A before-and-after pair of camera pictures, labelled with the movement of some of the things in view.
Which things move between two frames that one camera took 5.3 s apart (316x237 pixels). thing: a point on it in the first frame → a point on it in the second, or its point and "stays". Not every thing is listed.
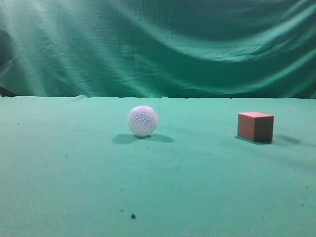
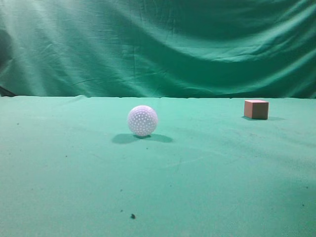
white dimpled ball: (143, 120) stays
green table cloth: (70, 166) stays
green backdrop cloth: (259, 49) stays
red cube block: (256, 126) → (256, 109)
